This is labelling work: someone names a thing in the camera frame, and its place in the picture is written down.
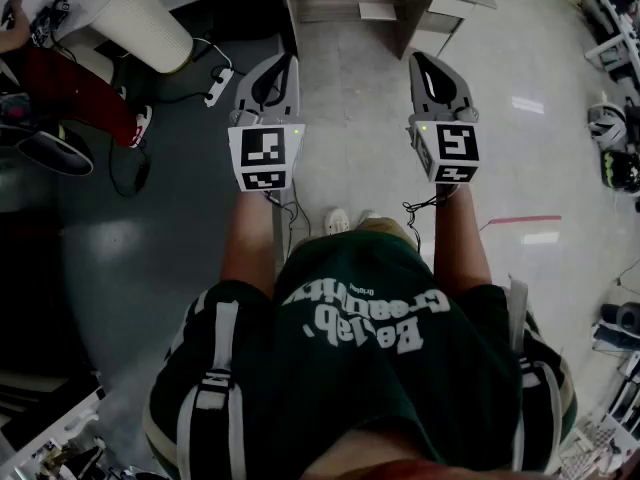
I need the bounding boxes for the black device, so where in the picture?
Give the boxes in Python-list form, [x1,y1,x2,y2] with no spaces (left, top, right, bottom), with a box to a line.
[28,0,72,49]

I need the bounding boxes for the white power strip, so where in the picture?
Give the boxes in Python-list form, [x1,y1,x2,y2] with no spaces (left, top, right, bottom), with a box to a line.
[203,67,235,109]

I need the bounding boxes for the white shoulder strap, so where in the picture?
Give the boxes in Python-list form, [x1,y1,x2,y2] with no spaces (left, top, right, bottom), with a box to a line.
[175,298,247,480]
[503,277,567,480]

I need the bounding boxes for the tan shorts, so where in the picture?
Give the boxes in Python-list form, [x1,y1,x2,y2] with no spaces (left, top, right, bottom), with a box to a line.
[349,216,419,250]

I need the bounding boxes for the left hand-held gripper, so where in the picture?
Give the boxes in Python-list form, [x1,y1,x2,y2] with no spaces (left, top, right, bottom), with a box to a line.
[227,52,307,194]

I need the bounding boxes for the dark green printed T-shirt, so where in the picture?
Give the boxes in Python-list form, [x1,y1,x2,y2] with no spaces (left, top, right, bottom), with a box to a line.
[142,230,579,480]

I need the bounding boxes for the person's left forearm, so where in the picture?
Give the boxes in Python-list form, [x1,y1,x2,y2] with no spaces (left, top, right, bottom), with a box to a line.
[219,189,279,300]

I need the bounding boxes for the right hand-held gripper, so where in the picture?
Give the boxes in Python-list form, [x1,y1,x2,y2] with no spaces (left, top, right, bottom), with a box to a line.
[406,51,482,186]

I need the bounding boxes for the red floor tape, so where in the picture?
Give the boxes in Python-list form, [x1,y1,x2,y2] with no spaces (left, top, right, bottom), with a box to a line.
[486,213,563,227]

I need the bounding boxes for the black green helmet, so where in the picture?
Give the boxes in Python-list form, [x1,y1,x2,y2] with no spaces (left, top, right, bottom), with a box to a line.
[598,149,640,193]

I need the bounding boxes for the black chair seat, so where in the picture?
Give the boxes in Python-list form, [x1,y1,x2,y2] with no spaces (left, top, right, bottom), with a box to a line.
[13,129,95,177]

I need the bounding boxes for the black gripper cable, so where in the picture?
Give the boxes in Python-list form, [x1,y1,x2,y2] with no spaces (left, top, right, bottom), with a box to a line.
[401,186,452,249]
[263,191,312,250]

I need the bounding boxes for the black bag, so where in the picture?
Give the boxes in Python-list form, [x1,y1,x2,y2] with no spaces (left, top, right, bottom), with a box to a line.
[209,0,297,40]

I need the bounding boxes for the person's right forearm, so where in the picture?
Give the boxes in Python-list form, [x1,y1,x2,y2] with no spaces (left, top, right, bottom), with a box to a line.
[431,182,494,300]

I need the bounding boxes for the white wire rack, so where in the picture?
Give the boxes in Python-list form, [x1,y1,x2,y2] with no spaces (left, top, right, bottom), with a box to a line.
[558,351,640,480]

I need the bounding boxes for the white power cable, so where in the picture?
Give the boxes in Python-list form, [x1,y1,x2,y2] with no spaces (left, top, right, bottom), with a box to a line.
[191,36,235,73]

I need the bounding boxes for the white helmet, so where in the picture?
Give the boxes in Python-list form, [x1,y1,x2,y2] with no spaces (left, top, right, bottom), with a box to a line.
[586,101,629,152]

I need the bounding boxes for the grey wooden desk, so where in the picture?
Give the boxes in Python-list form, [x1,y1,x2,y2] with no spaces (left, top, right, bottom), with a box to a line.
[262,0,498,61]

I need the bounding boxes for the black cylinder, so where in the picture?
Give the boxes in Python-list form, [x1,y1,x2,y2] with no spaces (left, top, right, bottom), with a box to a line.
[599,301,640,335]

